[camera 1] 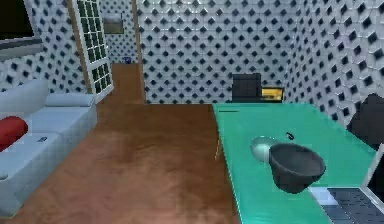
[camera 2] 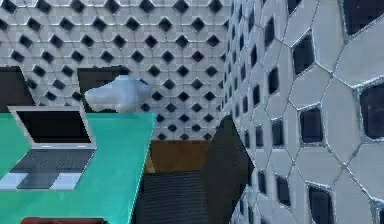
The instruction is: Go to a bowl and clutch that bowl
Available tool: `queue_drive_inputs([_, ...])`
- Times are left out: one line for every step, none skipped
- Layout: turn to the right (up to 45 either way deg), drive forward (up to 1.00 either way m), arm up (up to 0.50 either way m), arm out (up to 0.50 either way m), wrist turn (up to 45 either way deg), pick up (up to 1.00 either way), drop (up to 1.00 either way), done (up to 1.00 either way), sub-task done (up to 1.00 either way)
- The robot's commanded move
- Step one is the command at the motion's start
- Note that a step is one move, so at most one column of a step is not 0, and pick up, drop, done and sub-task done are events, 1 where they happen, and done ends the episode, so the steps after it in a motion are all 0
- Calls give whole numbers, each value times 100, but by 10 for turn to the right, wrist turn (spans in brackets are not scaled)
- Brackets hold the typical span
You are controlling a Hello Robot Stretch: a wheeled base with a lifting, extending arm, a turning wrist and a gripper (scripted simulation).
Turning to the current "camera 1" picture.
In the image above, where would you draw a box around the dark grey bowl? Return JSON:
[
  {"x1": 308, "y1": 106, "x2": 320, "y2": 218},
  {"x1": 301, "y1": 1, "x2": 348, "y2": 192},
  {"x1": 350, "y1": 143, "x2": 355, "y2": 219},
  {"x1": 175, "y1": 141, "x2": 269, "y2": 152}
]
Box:
[{"x1": 268, "y1": 143, "x2": 327, "y2": 195}]

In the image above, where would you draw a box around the yellow box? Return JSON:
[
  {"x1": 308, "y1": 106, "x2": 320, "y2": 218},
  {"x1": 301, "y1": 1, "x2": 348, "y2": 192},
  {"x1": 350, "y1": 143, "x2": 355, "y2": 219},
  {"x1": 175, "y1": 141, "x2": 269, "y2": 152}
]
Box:
[{"x1": 261, "y1": 87, "x2": 285, "y2": 103}]

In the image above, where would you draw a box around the green table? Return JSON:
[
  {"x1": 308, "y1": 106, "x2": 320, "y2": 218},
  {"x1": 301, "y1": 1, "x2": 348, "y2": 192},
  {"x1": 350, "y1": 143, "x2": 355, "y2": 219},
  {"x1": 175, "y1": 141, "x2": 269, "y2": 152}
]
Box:
[{"x1": 212, "y1": 102, "x2": 378, "y2": 224}]

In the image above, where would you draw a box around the white glass-paned door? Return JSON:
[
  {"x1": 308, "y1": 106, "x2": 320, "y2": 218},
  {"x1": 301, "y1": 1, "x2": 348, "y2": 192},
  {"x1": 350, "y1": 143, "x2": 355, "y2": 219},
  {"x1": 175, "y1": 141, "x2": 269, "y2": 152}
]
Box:
[{"x1": 71, "y1": 0, "x2": 115, "y2": 103}]

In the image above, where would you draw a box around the white sofa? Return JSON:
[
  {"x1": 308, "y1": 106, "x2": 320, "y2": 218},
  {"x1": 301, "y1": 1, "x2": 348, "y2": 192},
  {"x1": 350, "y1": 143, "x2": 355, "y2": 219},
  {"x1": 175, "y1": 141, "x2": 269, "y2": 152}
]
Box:
[{"x1": 0, "y1": 79, "x2": 98, "y2": 219}]

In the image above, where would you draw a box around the black chair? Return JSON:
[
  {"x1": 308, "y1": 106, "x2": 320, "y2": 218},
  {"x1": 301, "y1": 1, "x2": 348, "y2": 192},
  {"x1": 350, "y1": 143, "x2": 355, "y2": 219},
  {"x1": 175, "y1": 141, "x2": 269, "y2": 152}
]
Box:
[{"x1": 346, "y1": 92, "x2": 384, "y2": 151}]

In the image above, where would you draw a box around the red cushion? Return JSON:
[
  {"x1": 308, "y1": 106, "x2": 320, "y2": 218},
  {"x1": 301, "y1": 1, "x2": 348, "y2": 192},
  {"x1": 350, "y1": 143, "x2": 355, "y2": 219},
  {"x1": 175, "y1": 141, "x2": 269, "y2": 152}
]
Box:
[{"x1": 0, "y1": 116, "x2": 29, "y2": 153}]

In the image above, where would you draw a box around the grey laptop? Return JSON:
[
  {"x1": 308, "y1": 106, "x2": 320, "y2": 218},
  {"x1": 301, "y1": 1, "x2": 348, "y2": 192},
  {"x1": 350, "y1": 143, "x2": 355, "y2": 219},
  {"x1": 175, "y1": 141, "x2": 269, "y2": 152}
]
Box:
[{"x1": 308, "y1": 143, "x2": 384, "y2": 224}]

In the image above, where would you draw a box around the black television set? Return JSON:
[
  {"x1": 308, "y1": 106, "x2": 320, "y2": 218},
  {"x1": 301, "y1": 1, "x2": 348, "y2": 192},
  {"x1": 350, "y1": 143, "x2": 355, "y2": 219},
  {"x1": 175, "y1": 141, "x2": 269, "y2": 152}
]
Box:
[{"x1": 0, "y1": 0, "x2": 36, "y2": 41}]

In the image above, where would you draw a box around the framed wall picture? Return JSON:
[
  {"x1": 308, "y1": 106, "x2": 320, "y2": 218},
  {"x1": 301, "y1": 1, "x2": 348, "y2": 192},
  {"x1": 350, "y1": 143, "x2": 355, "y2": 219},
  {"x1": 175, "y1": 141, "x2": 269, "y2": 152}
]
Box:
[{"x1": 103, "y1": 13, "x2": 125, "y2": 35}]

